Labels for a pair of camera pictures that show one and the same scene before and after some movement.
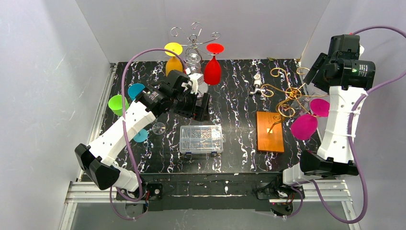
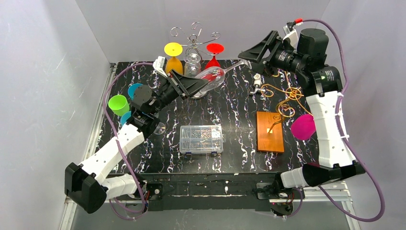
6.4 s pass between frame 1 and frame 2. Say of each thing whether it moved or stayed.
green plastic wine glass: stayed
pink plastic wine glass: stayed
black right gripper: moved
